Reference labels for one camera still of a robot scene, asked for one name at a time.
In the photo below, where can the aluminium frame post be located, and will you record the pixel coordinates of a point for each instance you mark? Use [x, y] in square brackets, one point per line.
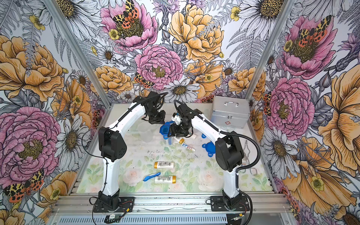
[73, 43]
[273, 37]

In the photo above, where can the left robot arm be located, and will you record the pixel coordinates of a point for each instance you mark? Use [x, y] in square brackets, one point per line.
[113, 147]

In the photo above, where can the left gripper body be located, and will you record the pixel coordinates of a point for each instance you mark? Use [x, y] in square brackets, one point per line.
[154, 116]

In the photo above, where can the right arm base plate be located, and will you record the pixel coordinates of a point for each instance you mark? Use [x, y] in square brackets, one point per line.
[224, 204]

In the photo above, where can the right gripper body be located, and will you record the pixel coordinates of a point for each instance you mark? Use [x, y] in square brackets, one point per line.
[182, 129]

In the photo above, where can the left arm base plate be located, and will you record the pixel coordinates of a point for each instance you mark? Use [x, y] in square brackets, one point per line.
[119, 205]

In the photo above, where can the silver metal case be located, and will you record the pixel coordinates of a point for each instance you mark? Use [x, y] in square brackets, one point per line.
[231, 112]

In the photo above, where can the left aluminium frame post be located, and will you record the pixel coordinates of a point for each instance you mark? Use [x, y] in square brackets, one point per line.
[73, 43]

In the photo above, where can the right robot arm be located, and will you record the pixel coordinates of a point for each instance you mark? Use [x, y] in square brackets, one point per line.
[228, 149]

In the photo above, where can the small toothpaste middle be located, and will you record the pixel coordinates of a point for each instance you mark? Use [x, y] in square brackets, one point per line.
[188, 147]

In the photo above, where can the blue toothbrush near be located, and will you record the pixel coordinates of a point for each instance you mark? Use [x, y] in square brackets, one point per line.
[151, 176]

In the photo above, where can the aluminium front rail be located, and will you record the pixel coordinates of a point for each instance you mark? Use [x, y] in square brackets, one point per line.
[174, 209]

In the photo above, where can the right aluminium frame post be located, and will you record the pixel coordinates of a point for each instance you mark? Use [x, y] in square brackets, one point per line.
[273, 37]

